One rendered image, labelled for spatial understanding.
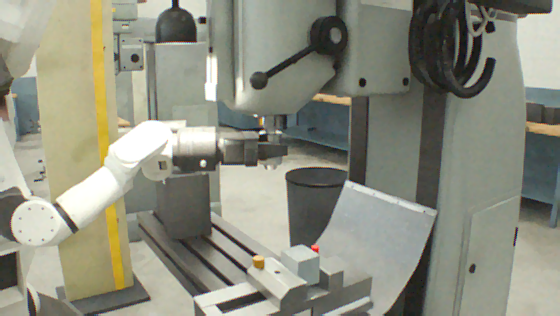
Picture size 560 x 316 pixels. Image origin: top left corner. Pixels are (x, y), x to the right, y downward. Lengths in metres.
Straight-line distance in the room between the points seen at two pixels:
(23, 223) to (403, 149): 0.84
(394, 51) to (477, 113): 0.28
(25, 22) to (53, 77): 1.57
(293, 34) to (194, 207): 0.65
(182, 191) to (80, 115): 1.35
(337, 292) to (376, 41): 0.49
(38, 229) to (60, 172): 1.76
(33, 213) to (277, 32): 0.50
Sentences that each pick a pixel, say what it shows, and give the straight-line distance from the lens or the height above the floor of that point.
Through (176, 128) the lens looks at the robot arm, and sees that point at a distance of 0.86.
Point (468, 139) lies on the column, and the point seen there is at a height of 1.24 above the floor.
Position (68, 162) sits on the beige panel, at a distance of 2.48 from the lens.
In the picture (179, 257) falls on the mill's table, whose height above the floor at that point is 0.91.
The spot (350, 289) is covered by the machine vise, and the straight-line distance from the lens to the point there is 0.87.
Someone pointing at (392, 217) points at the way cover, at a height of 1.02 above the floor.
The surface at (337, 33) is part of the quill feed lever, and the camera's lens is 0.76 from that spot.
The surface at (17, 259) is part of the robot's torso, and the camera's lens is 1.34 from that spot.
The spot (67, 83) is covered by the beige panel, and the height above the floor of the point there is 1.31.
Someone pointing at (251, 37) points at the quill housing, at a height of 1.45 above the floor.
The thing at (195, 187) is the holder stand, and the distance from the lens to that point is 1.20.
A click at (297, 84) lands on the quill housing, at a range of 0.75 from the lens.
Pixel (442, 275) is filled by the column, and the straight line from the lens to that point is 1.12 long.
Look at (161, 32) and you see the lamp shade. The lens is 0.72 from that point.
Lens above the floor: 1.41
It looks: 13 degrees down
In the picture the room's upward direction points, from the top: straight up
